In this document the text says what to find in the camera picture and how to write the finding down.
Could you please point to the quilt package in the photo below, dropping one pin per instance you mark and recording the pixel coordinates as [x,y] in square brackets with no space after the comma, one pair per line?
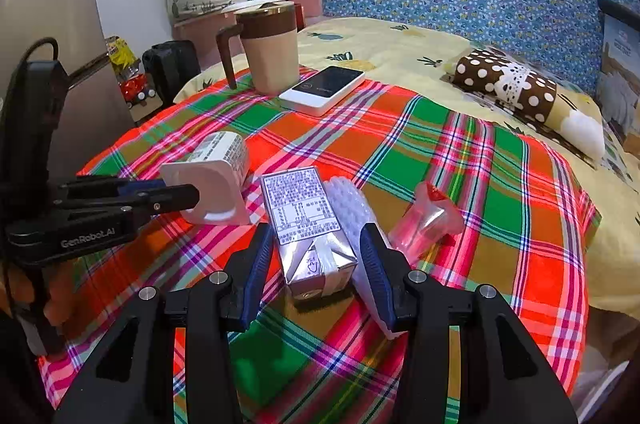
[620,79]

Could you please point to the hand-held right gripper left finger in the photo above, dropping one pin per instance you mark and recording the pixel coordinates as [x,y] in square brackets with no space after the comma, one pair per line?
[257,274]

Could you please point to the pink storage box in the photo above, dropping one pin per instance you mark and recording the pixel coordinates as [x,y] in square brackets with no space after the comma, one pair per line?
[200,26]

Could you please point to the red clear plastic wrapper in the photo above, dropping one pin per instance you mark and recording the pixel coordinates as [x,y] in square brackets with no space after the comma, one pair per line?
[425,224]

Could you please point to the yellow pineapple print bedsheet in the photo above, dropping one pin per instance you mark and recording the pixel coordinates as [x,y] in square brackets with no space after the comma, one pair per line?
[400,44]

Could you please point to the plaid blanket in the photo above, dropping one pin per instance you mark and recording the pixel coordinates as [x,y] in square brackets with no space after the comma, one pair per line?
[425,129]

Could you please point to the white smartphone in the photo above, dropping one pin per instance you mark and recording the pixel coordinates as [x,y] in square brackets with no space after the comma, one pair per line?
[320,89]

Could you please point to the dark red box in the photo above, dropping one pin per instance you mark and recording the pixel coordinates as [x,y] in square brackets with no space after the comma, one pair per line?
[300,16]

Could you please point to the brown polka dot pillow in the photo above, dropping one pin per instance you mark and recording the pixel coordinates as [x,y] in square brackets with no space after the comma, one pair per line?
[500,84]

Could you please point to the beige brown lidded mug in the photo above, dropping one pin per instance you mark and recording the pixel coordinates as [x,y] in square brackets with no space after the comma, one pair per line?
[270,59]

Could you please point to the black bag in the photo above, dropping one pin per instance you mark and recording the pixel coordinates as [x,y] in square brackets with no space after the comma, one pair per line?
[170,69]

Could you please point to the purple milk carton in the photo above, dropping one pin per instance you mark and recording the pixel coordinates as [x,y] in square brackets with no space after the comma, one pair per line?
[300,214]

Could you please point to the yellow snack packet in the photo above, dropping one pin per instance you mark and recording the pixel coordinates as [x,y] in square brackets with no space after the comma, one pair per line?
[120,54]

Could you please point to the white bubble wrap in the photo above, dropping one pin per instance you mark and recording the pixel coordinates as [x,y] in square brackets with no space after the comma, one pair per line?
[350,209]

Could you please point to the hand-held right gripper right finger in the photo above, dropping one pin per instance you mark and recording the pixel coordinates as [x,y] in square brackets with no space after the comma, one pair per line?
[375,274]

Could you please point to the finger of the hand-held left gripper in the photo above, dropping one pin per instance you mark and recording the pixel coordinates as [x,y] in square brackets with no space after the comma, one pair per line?
[165,200]
[140,187]

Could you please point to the white blue milk carton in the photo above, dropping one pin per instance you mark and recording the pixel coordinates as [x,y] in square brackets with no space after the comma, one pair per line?
[215,189]

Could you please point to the red toy car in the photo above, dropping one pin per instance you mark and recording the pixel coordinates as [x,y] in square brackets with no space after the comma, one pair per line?
[134,88]

